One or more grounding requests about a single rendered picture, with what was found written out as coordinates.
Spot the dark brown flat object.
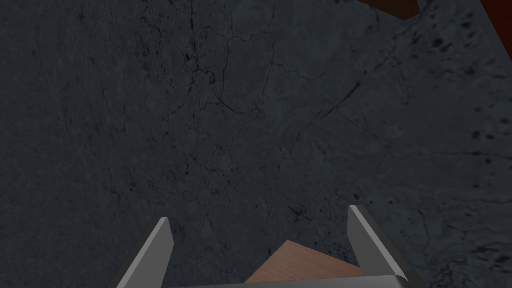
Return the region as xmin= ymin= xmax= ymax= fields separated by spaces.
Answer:
xmin=357 ymin=0 xmax=421 ymax=22

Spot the light brown wooden block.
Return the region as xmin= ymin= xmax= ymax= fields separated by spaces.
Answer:
xmin=243 ymin=239 xmax=366 ymax=285

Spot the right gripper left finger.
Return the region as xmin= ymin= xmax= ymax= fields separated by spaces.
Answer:
xmin=107 ymin=217 xmax=175 ymax=288

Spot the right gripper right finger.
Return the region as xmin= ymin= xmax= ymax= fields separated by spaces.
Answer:
xmin=346 ymin=204 xmax=419 ymax=284

